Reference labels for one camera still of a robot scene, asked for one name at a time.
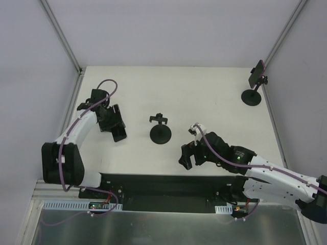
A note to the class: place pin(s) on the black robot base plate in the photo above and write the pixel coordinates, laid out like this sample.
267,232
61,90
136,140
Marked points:
161,193

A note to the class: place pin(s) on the aluminium frame post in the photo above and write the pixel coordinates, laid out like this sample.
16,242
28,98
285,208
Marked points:
299,8
60,34

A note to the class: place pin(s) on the white cable duct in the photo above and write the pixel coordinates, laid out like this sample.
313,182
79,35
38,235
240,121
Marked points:
227,209
81,206

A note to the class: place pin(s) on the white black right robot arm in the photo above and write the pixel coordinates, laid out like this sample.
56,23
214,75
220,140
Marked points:
257,178

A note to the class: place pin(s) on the white cable duct left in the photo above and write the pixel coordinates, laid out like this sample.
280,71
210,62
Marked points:
81,206

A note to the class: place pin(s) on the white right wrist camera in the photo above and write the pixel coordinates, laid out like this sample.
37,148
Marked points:
197,130

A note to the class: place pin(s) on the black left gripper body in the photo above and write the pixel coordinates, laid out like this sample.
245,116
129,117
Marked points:
112,122

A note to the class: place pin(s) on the aluminium frame post right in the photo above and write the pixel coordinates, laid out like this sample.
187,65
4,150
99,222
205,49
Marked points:
299,8

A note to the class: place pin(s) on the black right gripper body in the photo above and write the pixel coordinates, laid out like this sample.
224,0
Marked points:
193,152

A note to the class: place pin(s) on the white cable duct right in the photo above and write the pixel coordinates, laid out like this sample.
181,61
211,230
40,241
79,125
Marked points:
227,209

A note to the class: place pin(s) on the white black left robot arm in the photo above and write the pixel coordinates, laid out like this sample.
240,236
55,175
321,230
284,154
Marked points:
61,159

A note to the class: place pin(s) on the black smartphone silver edge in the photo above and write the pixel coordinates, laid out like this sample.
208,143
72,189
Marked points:
118,133

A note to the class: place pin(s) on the aluminium frame post left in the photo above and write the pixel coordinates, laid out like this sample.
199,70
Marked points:
60,34

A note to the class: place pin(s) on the black phone stand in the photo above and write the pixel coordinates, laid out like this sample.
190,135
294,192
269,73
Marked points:
160,133
251,97

